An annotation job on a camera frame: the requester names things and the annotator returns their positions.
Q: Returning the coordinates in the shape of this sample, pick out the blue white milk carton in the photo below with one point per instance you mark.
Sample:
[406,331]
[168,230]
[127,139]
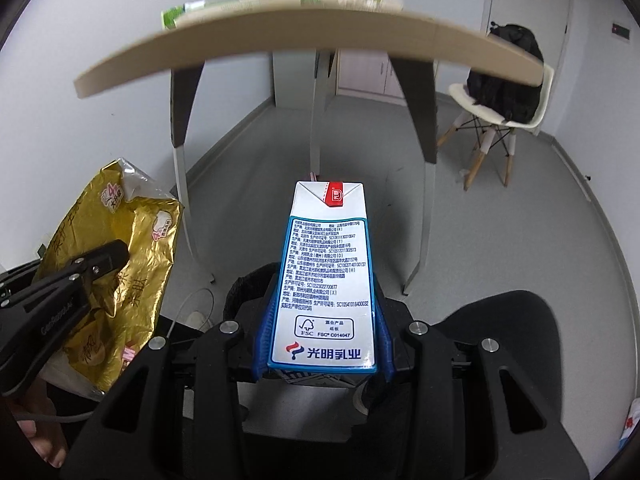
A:
[323,320]

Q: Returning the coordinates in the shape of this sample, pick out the tall grey cabinet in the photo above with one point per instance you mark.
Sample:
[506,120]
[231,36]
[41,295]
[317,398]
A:
[293,79]

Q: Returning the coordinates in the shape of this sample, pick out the wall switch panel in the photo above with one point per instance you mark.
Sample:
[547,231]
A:
[620,31]

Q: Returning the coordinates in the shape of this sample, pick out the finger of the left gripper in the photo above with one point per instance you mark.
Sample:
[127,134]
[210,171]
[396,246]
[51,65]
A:
[69,281]

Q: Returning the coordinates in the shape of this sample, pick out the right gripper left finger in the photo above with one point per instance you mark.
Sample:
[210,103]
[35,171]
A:
[175,413]

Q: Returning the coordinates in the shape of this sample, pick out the white door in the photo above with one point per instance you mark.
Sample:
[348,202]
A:
[555,24]

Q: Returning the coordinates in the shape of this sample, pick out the person's left hand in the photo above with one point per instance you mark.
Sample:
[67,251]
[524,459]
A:
[46,438]

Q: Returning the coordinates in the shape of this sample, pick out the round wooden table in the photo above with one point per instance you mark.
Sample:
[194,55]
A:
[413,43]

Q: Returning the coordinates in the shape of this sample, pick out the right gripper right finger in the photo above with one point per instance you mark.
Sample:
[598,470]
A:
[454,410]

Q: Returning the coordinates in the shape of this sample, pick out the black trash bin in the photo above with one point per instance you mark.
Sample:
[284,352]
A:
[249,287]

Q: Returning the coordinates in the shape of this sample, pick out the white green pill bottle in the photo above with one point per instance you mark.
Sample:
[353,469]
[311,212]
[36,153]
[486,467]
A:
[170,16]

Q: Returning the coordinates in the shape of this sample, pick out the white chair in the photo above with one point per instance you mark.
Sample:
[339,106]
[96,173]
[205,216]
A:
[491,129]

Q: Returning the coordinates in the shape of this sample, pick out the person's right leg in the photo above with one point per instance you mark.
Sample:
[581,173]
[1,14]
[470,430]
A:
[524,324]

